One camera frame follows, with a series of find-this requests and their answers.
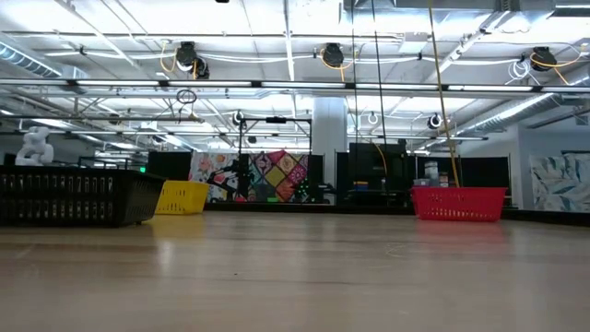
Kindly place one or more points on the red plastic basket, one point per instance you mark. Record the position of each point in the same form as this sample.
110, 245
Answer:
458, 205

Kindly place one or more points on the black plastic basket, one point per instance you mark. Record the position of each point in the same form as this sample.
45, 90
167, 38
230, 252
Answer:
129, 198

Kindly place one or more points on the black background robot arm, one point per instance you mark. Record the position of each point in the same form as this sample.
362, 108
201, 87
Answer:
230, 177

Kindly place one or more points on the colourful patchwork quilt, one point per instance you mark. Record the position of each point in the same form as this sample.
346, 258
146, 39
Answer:
276, 177

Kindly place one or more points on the white square pillar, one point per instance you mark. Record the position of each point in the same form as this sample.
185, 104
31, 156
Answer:
329, 138

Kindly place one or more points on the blue storage box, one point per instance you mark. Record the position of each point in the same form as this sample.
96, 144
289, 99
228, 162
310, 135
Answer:
361, 185

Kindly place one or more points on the black partition panel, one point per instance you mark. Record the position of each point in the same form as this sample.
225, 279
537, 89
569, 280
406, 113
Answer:
484, 173
369, 166

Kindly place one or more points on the floral print cloth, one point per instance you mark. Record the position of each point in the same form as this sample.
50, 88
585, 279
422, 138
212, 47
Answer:
203, 168

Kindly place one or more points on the yellow plastic basket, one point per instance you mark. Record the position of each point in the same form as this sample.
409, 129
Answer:
182, 198

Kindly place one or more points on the long ceiling light strip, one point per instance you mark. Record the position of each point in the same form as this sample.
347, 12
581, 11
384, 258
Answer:
207, 84

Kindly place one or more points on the black monitor panel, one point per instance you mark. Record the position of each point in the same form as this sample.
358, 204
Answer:
169, 165

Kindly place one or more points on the stacked storage containers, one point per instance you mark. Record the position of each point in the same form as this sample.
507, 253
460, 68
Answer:
432, 173

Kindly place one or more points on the white robot figure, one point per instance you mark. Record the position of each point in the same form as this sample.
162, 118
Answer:
34, 150

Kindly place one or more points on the leaf print cloth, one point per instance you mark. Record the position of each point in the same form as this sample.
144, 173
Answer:
560, 184

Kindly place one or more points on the black background rig frame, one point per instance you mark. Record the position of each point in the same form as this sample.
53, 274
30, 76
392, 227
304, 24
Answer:
275, 120

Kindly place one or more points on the grey ceiling duct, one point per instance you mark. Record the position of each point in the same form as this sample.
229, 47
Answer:
18, 55
516, 108

